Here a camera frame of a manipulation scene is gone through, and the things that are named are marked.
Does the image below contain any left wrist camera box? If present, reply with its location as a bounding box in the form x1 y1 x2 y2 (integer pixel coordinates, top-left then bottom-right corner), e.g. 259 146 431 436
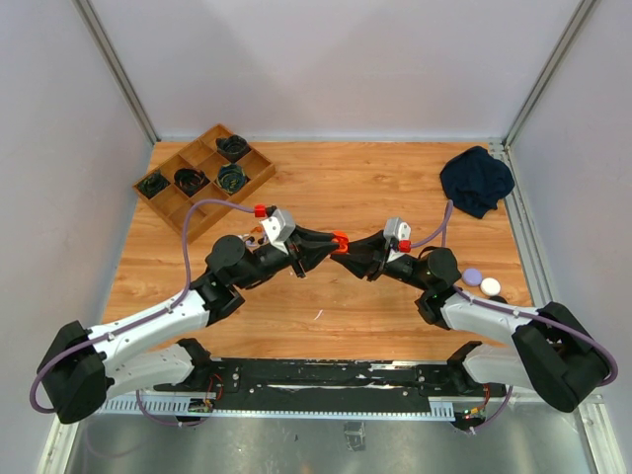
260 208 296 255

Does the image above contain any black yellow rolled tie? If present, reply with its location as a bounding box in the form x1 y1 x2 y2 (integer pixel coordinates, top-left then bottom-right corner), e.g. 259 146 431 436
215 163 249 195

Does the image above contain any black dotted rolled tie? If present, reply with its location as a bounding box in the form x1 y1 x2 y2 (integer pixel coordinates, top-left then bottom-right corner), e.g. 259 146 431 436
215 134 251 163

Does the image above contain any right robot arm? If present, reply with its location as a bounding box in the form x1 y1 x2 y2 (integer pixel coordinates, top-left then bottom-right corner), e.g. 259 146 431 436
332 234 618 413

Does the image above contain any dark blue crumpled cloth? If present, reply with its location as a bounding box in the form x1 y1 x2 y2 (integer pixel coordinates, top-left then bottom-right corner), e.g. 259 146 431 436
439 146 514 219

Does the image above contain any white charging case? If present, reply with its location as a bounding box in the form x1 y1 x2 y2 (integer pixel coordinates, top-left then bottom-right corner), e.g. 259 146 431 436
479 277 502 297

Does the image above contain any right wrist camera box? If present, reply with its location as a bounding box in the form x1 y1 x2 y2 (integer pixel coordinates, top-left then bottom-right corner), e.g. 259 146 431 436
382 217 412 253

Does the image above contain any dark green rolled tie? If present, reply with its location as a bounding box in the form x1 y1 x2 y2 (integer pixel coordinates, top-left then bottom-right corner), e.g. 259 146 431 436
136 171 170 199

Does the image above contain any wooden compartment tray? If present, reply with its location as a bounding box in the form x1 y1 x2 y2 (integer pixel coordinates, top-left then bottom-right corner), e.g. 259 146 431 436
133 124 276 243

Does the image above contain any aluminium frame rail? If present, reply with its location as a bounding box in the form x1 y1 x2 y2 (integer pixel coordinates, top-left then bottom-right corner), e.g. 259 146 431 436
37 353 628 474

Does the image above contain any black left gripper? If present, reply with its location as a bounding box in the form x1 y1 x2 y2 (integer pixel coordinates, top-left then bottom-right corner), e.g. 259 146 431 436
235 225 340 289

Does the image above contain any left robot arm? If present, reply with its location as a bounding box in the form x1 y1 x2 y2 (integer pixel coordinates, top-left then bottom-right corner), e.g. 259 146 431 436
30 219 349 425

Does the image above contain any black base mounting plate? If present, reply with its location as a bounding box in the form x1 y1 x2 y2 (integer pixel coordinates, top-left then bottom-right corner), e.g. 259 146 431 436
149 358 506 416

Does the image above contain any black charging case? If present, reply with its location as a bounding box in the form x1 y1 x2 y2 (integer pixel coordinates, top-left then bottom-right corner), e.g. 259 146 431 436
488 295 508 304

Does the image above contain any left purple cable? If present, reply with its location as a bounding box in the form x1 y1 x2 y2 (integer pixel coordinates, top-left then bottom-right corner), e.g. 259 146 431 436
29 198 271 431

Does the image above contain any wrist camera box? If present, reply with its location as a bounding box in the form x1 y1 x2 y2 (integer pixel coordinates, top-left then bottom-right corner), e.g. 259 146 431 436
260 208 296 255
382 217 412 253

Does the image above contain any black orange rolled tie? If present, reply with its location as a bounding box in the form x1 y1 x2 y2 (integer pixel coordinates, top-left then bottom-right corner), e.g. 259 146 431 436
174 168 209 197

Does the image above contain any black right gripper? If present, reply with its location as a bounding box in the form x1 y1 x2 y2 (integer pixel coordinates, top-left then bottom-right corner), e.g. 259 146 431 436
331 230 432 291

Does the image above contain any orange earbud charging case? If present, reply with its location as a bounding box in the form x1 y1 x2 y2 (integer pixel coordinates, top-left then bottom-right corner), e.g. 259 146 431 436
331 231 350 255

